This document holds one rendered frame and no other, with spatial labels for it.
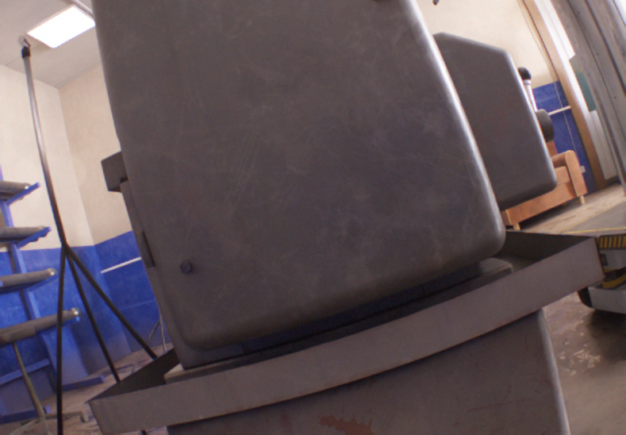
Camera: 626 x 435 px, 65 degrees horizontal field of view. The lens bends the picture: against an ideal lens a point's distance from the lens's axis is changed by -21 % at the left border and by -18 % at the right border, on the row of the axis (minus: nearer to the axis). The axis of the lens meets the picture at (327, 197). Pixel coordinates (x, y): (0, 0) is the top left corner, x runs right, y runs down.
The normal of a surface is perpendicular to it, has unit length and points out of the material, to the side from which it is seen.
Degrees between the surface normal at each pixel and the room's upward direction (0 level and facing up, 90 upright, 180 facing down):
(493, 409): 90
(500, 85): 90
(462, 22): 90
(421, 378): 90
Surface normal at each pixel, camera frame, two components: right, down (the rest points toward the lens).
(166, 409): -0.07, -0.04
